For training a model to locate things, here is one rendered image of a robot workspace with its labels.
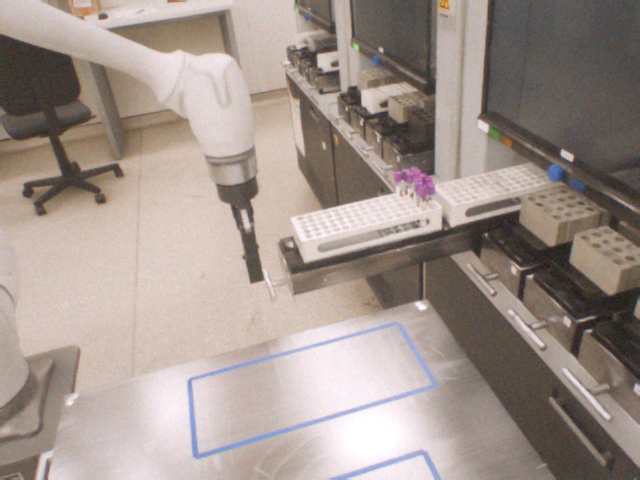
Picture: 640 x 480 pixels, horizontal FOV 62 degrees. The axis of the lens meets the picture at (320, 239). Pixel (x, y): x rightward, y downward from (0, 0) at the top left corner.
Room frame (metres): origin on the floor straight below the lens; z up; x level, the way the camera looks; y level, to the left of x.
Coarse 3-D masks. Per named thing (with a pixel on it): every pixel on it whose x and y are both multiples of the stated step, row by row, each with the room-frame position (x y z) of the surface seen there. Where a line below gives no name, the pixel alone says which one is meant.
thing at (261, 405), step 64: (384, 320) 0.65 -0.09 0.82; (128, 384) 0.58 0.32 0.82; (192, 384) 0.56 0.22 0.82; (256, 384) 0.55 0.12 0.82; (320, 384) 0.53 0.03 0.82; (384, 384) 0.52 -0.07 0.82; (448, 384) 0.50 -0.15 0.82; (64, 448) 0.48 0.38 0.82; (128, 448) 0.46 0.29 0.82; (192, 448) 0.45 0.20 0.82; (256, 448) 0.44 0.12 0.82; (320, 448) 0.43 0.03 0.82; (384, 448) 0.41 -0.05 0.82; (448, 448) 0.40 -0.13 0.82; (512, 448) 0.39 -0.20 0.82
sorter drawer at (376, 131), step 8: (376, 120) 1.56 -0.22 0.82; (368, 128) 1.55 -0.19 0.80; (376, 128) 1.50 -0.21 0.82; (384, 128) 1.49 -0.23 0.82; (368, 136) 1.56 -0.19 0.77; (376, 136) 1.48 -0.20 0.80; (384, 136) 1.46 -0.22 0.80; (368, 144) 1.56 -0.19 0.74; (376, 144) 1.49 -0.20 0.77; (376, 152) 1.49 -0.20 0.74
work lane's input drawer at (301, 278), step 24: (504, 216) 0.93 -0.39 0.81; (288, 240) 0.94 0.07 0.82; (408, 240) 0.89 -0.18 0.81; (432, 240) 0.89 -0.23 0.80; (456, 240) 0.90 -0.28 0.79; (480, 240) 0.91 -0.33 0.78; (288, 264) 0.86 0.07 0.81; (312, 264) 0.84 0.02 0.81; (336, 264) 0.85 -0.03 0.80; (360, 264) 0.85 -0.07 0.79; (384, 264) 0.86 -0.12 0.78; (408, 264) 0.87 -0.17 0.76; (312, 288) 0.83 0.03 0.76
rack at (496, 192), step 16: (480, 176) 1.03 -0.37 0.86; (496, 176) 1.02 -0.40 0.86; (512, 176) 1.01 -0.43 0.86; (528, 176) 1.00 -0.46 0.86; (544, 176) 0.99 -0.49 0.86; (448, 192) 0.97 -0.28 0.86; (464, 192) 0.96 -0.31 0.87; (480, 192) 0.96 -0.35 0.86; (496, 192) 0.96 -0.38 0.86; (512, 192) 0.94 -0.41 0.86; (528, 192) 0.95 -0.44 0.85; (448, 208) 0.93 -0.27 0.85; (464, 208) 0.92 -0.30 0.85; (480, 208) 0.98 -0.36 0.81; (496, 208) 0.98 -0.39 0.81; (512, 208) 0.94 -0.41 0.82; (448, 224) 0.92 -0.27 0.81
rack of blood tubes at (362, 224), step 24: (312, 216) 0.95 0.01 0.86; (336, 216) 0.93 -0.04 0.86; (360, 216) 0.92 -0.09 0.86; (384, 216) 0.91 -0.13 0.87; (408, 216) 0.90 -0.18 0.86; (432, 216) 0.90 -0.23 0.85; (312, 240) 0.85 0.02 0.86; (336, 240) 0.93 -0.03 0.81; (360, 240) 0.92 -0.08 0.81; (384, 240) 0.88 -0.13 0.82
